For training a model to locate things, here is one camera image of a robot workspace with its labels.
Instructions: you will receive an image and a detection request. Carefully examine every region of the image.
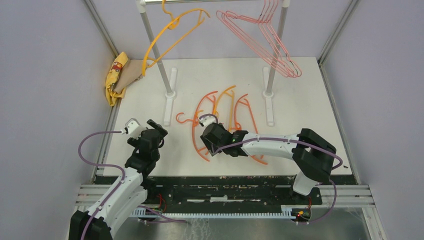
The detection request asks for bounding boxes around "yellow plastic hanger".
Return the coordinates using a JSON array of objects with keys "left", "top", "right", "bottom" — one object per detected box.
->
[
  {"left": 191, "top": 85, "right": 236, "bottom": 132},
  {"left": 140, "top": 0, "right": 211, "bottom": 77}
]

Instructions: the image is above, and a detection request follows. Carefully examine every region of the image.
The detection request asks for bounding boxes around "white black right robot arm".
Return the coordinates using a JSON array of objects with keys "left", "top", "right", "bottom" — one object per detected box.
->
[{"left": 200, "top": 122, "right": 338, "bottom": 204}]

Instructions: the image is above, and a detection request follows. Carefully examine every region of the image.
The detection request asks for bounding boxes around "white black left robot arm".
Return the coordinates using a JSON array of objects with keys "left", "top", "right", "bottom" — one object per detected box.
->
[{"left": 68, "top": 118, "right": 168, "bottom": 240}]

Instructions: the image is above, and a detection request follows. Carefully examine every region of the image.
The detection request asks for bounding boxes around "orange plastic hanger right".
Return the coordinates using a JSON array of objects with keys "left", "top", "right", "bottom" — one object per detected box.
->
[{"left": 228, "top": 93, "right": 269, "bottom": 166}]

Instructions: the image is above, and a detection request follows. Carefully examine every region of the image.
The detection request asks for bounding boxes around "orange plastic hanger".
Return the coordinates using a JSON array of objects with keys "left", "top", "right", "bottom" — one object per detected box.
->
[
  {"left": 175, "top": 90, "right": 218, "bottom": 162},
  {"left": 228, "top": 93, "right": 269, "bottom": 166}
]

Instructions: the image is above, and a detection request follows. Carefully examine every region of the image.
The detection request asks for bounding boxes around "orange plastic hanger left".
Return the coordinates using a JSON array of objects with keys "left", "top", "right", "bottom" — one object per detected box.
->
[{"left": 175, "top": 90, "right": 218, "bottom": 162}]

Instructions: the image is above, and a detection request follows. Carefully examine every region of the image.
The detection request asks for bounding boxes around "white rack foot left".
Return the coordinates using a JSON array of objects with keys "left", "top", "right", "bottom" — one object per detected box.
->
[{"left": 163, "top": 67, "right": 178, "bottom": 126}]

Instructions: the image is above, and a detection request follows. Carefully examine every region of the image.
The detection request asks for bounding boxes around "beige cloth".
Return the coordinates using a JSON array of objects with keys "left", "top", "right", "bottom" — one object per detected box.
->
[{"left": 112, "top": 59, "right": 143, "bottom": 94}]

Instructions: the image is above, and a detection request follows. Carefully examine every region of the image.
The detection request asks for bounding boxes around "yellow printed cloth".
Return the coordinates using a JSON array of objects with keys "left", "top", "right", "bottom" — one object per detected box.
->
[{"left": 104, "top": 52, "right": 129, "bottom": 107}]

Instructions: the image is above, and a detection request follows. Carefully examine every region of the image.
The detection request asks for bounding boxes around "grey rack pole left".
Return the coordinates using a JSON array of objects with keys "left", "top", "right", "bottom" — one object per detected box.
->
[{"left": 135, "top": 0, "right": 174, "bottom": 97}]

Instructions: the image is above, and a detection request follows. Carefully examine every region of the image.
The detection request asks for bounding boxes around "grey rack pole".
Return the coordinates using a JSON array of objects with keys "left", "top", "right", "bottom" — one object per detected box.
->
[
  {"left": 270, "top": 0, "right": 291, "bottom": 73},
  {"left": 135, "top": 0, "right": 174, "bottom": 97}
]

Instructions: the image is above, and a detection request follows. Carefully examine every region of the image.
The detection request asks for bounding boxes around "grey rack pole right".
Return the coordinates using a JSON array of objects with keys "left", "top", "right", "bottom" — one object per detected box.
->
[{"left": 270, "top": 0, "right": 291, "bottom": 73}]

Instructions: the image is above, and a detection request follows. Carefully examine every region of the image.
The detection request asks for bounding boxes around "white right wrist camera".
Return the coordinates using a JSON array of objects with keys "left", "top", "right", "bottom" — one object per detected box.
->
[{"left": 199, "top": 115, "right": 217, "bottom": 127}]

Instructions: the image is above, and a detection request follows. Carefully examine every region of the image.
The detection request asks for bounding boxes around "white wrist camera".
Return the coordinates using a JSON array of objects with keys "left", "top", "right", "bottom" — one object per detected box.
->
[
  {"left": 199, "top": 115, "right": 217, "bottom": 127},
  {"left": 121, "top": 118, "right": 146, "bottom": 139}
]

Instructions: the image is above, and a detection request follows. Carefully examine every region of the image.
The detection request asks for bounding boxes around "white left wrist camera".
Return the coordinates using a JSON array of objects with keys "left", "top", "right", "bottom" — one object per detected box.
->
[{"left": 121, "top": 118, "right": 146, "bottom": 139}]

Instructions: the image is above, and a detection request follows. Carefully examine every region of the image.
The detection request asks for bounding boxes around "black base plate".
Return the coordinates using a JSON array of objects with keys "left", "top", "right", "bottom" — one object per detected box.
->
[{"left": 125, "top": 174, "right": 359, "bottom": 215}]

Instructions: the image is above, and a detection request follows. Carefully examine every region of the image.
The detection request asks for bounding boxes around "white slotted cable duct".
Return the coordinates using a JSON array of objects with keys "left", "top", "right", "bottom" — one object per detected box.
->
[{"left": 129, "top": 206, "right": 296, "bottom": 220}]

